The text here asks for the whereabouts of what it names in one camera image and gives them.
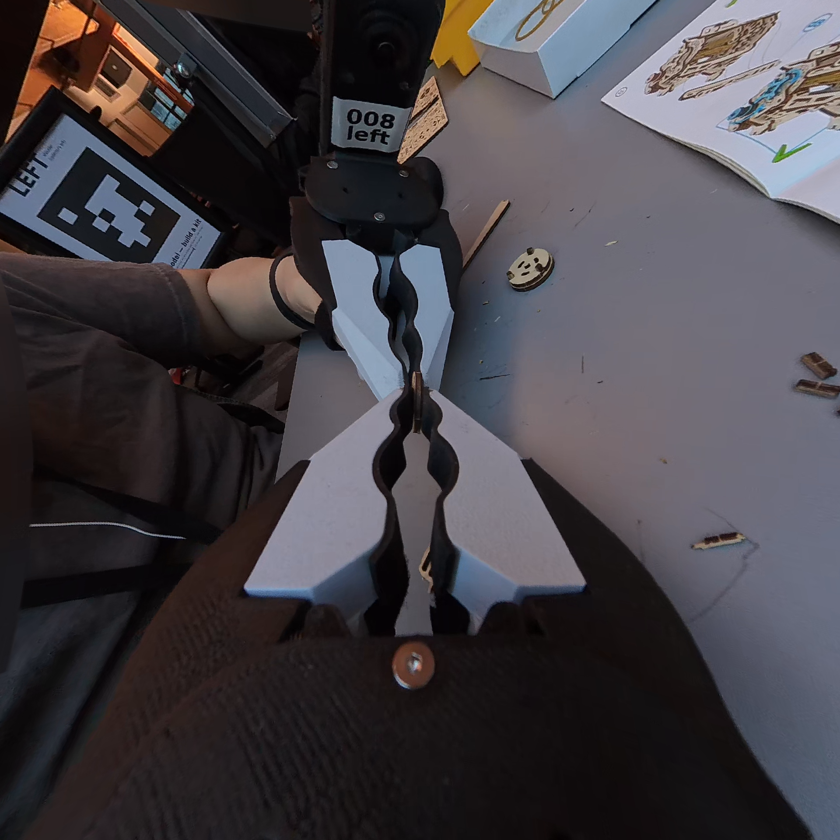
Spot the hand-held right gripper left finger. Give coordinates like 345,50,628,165
244,390,417,636

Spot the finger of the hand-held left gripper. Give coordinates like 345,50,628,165
392,244,455,388
322,241,412,401

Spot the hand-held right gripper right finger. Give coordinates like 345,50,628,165
419,387,587,635

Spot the laser-cut wooden puzzle sheet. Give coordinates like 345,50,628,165
397,75,450,165

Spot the person's left forearm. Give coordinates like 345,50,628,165
178,256,329,349

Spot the grey desk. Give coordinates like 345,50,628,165
276,0,840,840

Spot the black wristband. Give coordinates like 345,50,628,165
269,252,317,331

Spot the tapered wooden stick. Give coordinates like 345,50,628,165
461,200,511,271

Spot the slotted wooden disc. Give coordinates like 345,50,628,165
507,247,555,293

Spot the yellow storage bin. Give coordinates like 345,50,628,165
430,0,490,76

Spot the grey metal beam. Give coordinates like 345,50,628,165
98,0,294,148

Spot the white tray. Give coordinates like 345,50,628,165
467,0,657,99

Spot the pile of tan rubber bands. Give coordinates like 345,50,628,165
515,0,567,42

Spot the person's dark shirt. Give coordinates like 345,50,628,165
0,252,286,834

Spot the framed marker sign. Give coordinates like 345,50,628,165
0,85,232,270

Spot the open instruction booklet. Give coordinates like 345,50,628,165
600,0,840,224

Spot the black strap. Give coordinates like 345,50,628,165
20,469,224,608

